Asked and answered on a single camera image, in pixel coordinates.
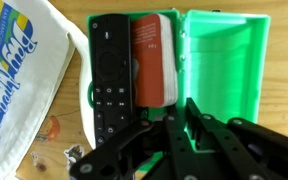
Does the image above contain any red card deck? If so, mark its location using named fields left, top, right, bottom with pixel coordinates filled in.
left=130, top=12, right=180, bottom=109

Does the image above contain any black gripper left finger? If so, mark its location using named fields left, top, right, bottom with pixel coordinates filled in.
left=68, top=114, right=199, bottom=180

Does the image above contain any orange round sticker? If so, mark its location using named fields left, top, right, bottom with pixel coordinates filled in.
left=33, top=114, right=62, bottom=144

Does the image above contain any white printed tote bag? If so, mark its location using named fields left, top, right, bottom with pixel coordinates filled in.
left=0, top=0, right=97, bottom=180

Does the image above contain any black remote control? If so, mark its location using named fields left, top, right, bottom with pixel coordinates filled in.
left=89, top=13, right=135, bottom=148

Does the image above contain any small pale sticker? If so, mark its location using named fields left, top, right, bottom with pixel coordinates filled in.
left=30, top=151, right=49, bottom=173

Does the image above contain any black cat sticker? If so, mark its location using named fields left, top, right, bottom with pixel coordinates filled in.
left=63, top=143, right=85, bottom=171

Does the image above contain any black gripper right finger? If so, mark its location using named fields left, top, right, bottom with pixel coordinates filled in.
left=184, top=97, right=288, bottom=180

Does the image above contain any green storage box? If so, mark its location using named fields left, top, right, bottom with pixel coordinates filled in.
left=85, top=9, right=272, bottom=175

